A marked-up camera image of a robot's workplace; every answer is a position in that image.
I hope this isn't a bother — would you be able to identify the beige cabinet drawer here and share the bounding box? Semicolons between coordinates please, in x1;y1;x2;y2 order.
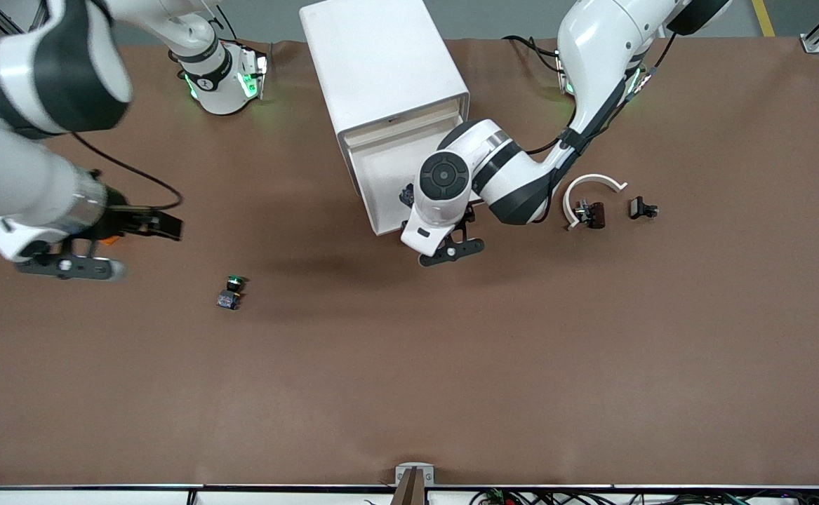
345;123;455;237
342;98;467;147

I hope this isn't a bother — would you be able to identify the green push button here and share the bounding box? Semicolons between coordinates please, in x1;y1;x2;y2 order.
215;275;247;311

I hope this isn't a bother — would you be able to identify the white drawer cabinet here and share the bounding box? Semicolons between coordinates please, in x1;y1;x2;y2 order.
299;0;471;194

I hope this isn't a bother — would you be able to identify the brown and black small part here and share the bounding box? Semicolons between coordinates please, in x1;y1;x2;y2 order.
575;200;607;230

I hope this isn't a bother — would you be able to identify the brown table cover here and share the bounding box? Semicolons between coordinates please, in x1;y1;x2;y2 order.
0;36;819;488

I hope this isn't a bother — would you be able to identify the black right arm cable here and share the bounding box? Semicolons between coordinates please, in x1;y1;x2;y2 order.
71;132;185;211

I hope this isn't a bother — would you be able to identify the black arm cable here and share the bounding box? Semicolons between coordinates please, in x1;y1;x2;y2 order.
71;132;185;211
527;125;580;156

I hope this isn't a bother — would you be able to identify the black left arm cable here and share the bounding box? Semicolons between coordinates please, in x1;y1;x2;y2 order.
527;125;580;156

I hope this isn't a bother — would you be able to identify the white curved ring part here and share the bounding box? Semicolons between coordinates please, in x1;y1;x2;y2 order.
564;173;628;231

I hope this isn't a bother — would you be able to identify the black base cable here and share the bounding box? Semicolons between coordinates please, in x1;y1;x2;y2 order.
502;34;566;61

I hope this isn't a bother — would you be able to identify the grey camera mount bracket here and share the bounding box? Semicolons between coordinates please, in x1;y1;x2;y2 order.
390;463;436;505

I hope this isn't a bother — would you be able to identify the white table edge rail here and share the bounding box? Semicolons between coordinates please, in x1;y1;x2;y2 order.
0;484;819;505

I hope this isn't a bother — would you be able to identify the black cable bundle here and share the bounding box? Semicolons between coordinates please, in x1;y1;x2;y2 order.
469;488;819;505

